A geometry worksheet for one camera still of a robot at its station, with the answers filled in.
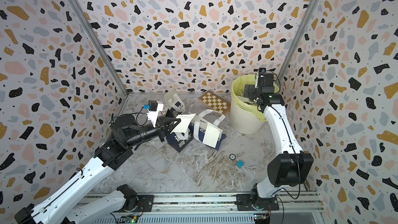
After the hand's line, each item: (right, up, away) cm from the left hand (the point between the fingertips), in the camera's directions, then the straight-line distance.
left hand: (180, 120), depth 61 cm
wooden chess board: (+15, +9, +53) cm, 55 cm away
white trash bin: (+32, -4, +30) cm, 44 cm away
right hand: (+36, +16, +20) cm, 44 cm away
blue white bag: (+7, -2, +15) cm, 17 cm away
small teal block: (+28, -26, +25) cm, 46 cm away
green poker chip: (+25, -23, +29) cm, 45 cm away
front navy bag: (-6, -15, +24) cm, 28 cm away
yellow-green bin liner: (+32, +5, +16) cm, 36 cm away
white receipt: (+13, -8, +13) cm, 20 cm away
